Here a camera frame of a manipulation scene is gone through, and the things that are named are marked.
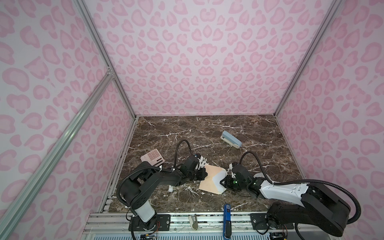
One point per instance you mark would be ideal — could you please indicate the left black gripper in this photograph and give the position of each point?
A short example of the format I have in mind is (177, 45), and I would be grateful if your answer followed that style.
(202, 171)

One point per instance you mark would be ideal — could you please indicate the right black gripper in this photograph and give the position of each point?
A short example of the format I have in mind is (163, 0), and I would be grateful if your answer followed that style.
(227, 181)

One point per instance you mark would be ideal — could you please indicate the pink envelope with cream flap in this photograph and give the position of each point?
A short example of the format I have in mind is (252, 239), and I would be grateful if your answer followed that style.
(211, 183)

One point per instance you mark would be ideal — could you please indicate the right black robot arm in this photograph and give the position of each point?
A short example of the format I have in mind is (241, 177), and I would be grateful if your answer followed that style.
(309, 203)

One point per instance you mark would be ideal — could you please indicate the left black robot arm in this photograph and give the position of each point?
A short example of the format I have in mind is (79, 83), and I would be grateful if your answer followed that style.
(135, 190)

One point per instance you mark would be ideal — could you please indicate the blue grey stapler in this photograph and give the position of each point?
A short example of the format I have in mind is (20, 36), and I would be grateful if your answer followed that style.
(231, 140)

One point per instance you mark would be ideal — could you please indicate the blue black clip tool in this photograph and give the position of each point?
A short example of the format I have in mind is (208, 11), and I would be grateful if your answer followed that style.
(227, 223)

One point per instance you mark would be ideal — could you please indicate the beige hanging tag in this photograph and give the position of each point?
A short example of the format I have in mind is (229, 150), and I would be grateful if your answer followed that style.
(193, 222)

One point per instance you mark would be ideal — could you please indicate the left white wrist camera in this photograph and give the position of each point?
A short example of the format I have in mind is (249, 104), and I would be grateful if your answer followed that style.
(202, 161)

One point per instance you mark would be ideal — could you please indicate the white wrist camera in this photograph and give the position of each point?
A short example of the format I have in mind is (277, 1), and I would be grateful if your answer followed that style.
(231, 166)
(202, 161)

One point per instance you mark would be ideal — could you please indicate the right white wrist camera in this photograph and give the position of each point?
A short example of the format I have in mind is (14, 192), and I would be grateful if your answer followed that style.
(231, 166)

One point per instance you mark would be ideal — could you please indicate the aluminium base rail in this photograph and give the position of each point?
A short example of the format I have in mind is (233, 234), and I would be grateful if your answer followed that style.
(114, 226)

